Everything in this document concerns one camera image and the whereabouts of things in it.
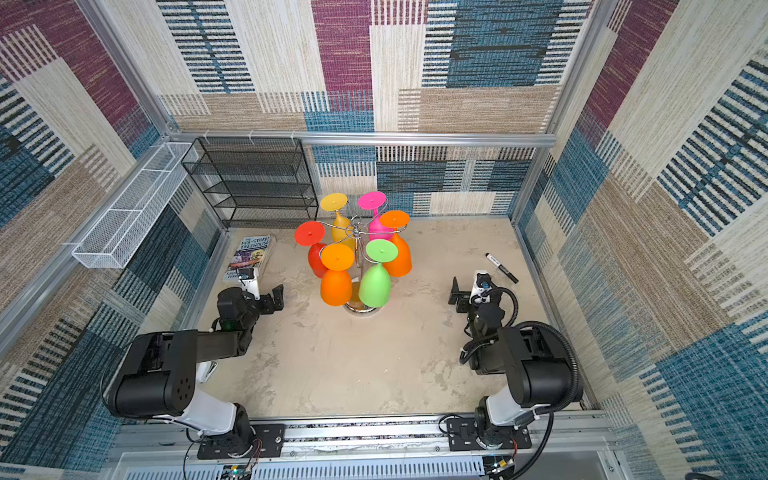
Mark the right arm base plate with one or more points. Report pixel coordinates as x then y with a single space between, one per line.
469 434

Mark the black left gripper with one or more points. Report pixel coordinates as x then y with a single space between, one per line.
265 301

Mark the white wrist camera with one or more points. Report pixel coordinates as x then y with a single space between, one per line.
248 278
480 288

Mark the orange wine glass front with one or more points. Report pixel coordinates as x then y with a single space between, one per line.
336 285

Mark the aluminium mounting rail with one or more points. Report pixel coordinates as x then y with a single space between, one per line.
581 446

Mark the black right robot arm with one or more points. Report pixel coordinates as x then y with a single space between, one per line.
542 374

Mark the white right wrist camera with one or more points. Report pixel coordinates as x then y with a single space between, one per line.
480 288

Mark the white wire mesh basket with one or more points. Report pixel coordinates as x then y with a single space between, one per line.
114 239

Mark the yellow plastic wine glass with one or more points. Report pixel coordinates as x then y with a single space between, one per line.
341 231

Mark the red plastic wine glass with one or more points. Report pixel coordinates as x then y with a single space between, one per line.
311 234

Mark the chrome wine glass rack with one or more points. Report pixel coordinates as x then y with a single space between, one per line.
361 264

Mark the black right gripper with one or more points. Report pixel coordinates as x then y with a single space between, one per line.
463 297

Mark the black mesh shelf rack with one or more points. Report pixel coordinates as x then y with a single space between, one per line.
257 182

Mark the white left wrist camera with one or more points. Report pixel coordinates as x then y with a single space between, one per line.
248 278

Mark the black marker pen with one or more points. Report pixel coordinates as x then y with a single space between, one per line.
493 260

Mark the orange wine glass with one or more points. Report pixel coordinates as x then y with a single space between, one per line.
402 264
336 285

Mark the treehouse paperback book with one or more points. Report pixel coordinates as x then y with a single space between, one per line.
251 254

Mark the pink plastic wine glass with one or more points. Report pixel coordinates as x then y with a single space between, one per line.
374 202

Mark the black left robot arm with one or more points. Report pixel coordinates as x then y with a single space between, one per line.
157 379

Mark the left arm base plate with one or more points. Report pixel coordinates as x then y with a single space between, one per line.
258 440

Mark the green plastic wine glass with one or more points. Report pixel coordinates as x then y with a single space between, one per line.
375 286

